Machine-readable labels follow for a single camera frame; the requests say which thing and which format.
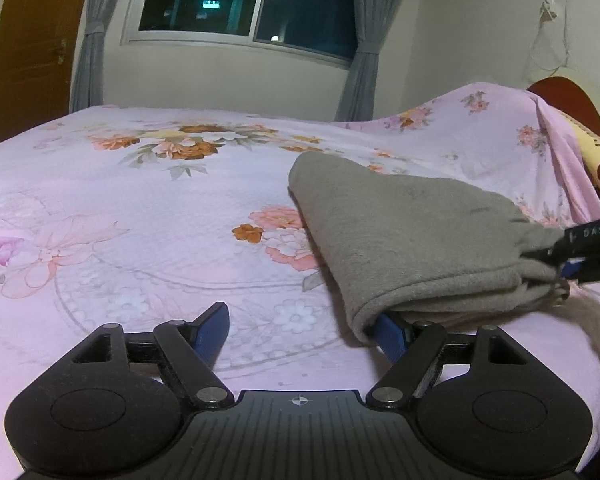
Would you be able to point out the brown wooden door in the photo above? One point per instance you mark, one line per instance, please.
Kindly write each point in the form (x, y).
(30, 50)

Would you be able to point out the white wall hook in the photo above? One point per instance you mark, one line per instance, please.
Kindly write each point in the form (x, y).
(549, 9)

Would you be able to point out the grey pants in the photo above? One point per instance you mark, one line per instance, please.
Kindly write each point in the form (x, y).
(405, 240)

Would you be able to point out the bed with pink floral sheet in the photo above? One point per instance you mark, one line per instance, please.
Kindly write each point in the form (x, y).
(130, 220)

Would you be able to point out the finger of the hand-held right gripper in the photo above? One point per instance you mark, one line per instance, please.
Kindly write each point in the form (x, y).
(547, 255)
(572, 269)

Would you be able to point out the red wooden headboard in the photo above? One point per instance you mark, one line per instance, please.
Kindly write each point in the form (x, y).
(572, 100)

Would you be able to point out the grey curtain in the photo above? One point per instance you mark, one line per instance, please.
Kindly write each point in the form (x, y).
(375, 40)
(92, 45)

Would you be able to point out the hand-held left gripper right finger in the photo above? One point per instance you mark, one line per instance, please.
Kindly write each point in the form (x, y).
(391, 334)

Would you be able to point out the sliding glass window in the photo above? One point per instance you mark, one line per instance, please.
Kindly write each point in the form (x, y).
(240, 0)

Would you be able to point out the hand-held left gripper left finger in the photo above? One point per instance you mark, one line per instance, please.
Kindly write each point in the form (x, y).
(215, 322)

